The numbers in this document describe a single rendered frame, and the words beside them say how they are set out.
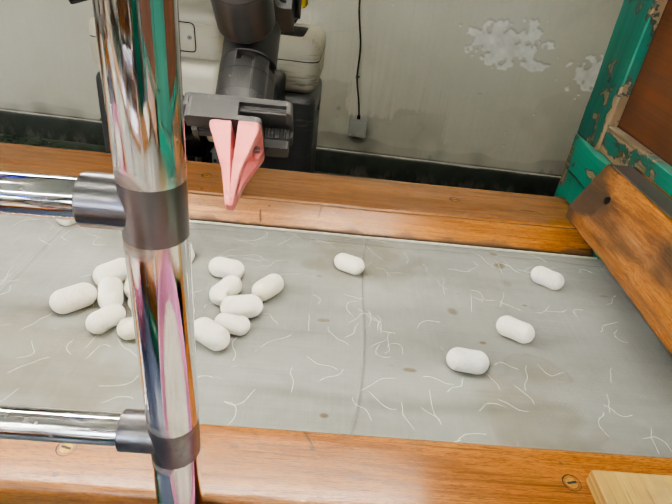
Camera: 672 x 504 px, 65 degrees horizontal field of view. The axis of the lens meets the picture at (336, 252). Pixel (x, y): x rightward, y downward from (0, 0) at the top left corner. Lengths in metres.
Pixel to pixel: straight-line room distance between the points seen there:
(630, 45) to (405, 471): 0.55
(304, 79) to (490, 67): 1.36
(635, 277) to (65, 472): 0.46
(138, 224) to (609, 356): 0.45
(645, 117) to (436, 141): 1.94
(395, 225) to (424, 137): 1.95
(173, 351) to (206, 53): 0.89
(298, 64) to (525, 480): 1.08
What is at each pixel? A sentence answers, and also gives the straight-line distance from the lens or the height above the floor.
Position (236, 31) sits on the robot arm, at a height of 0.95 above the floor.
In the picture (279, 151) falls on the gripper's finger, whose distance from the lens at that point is 0.55.
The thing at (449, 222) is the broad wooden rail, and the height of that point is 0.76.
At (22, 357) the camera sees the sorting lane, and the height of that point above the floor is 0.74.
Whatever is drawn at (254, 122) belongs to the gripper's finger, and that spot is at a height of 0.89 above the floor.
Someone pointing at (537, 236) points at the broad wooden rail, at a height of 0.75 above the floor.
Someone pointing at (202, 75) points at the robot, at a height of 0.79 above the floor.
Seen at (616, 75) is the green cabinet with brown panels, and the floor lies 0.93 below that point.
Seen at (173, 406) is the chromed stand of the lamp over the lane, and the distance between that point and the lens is 0.24.
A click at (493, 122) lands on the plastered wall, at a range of 2.60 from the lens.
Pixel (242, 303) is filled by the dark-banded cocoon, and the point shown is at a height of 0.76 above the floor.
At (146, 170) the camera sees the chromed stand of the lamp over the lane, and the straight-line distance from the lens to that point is 0.18.
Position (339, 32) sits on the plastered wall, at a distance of 2.45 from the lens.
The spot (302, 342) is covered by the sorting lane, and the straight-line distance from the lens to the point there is 0.46.
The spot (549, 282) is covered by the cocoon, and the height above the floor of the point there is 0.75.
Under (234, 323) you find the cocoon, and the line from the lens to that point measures 0.46.
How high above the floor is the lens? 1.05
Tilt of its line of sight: 32 degrees down
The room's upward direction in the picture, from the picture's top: 7 degrees clockwise
